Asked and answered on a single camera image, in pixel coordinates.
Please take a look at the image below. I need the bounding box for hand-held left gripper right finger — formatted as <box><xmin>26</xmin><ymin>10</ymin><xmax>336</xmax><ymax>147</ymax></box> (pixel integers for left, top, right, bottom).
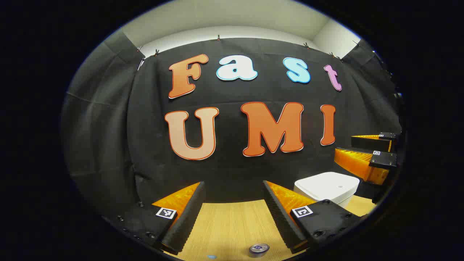
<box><xmin>263</xmin><ymin>180</ymin><xmax>367</xmax><ymax>254</ymax></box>

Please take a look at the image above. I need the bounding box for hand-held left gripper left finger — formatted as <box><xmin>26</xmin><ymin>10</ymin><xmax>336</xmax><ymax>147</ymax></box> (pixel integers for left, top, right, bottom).
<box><xmin>103</xmin><ymin>181</ymin><xmax>206</xmax><ymax>255</ymax></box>

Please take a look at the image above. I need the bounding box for blue pop can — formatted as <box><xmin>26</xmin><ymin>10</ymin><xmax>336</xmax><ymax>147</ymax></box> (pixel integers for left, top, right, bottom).
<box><xmin>249</xmin><ymin>243</ymin><xmax>270</xmax><ymax>258</ymax></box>

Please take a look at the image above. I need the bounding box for white desktop garbage bin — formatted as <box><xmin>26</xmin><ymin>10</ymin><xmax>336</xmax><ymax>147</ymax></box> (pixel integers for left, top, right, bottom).
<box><xmin>294</xmin><ymin>172</ymin><xmax>360</xmax><ymax>209</ymax></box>

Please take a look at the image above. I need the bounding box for wooden desktop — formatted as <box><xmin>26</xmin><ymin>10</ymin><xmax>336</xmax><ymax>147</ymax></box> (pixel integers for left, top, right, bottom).
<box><xmin>163</xmin><ymin>195</ymin><xmax>377</xmax><ymax>261</ymax></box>

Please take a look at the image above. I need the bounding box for black backdrop cloth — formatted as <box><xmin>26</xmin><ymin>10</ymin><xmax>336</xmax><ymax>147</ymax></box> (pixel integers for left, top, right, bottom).
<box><xmin>61</xmin><ymin>31</ymin><xmax>403</xmax><ymax>227</ymax></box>

